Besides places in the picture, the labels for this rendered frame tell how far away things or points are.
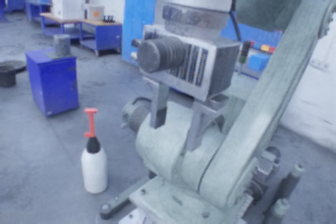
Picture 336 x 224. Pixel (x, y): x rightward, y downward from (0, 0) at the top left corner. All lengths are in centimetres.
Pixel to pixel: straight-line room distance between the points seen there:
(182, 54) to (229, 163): 42
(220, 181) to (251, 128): 21
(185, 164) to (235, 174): 19
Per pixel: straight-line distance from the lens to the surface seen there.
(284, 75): 87
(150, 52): 46
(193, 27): 50
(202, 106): 56
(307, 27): 99
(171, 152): 81
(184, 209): 110
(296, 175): 146
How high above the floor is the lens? 159
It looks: 30 degrees down
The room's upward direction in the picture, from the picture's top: 9 degrees clockwise
